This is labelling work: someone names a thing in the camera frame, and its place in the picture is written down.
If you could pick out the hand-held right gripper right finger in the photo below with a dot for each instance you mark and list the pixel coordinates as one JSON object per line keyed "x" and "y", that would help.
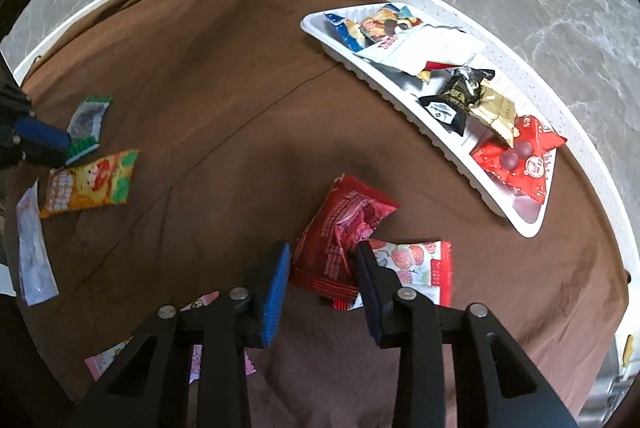
{"x": 370, "y": 298}

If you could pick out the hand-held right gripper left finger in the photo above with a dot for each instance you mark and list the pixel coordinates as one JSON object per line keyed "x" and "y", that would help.
{"x": 272, "y": 298}

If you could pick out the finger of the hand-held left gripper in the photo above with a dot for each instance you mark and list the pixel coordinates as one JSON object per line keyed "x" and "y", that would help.
{"x": 15, "y": 98}
{"x": 42, "y": 136}

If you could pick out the small green snack packet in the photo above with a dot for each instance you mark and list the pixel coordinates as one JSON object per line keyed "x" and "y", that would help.
{"x": 87, "y": 118}

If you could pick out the small red snack packet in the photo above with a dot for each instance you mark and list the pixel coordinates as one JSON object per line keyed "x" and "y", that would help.
{"x": 330, "y": 233}

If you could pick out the white plastic tray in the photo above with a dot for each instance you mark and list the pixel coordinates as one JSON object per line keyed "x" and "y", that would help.
{"x": 440, "y": 131}

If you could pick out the black triangular snack packet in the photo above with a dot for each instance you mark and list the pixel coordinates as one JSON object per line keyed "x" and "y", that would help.
{"x": 447, "y": 111}

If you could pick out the big red chocolate packet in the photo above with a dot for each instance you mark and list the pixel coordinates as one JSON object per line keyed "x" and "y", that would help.
{"x": 525, "y": 163}

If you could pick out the gold snack packet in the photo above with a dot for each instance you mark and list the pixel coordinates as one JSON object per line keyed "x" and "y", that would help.
{"x": 497, "y": 111}

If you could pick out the black cookie snack packet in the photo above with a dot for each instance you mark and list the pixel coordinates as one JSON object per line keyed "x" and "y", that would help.
{"x": 462, "y": 86}

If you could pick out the long white snack packet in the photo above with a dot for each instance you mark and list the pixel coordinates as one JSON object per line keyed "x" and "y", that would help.
{"x": 425, "y": 48}

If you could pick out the blue cake snack packet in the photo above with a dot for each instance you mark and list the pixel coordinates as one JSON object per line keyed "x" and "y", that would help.
{"x": 345, "y": 31}

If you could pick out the blue panda snack packet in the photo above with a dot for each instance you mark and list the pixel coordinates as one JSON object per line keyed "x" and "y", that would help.
{"x": 390, "y": 26}

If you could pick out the red fruit print snack packet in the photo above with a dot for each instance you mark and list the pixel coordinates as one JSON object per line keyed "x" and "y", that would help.
{"x": 420, "y": 268}

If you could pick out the orange snack packet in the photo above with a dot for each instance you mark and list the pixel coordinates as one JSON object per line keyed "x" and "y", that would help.
{"x": 85, "y": 188}

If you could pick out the clear white snack packet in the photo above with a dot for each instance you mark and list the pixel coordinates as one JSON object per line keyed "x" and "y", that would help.
{"x": 32, "y": 258}

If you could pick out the brown cloth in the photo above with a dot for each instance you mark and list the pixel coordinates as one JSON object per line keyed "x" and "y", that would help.
{"x": 200, "y": 58}

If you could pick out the pink cartoon snack packet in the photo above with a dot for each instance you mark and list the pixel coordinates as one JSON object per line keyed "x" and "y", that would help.
{"x": 107, "y": 360}

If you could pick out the steel sink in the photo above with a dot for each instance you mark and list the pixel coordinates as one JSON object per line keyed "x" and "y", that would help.
{"x": 607, "y": 388}

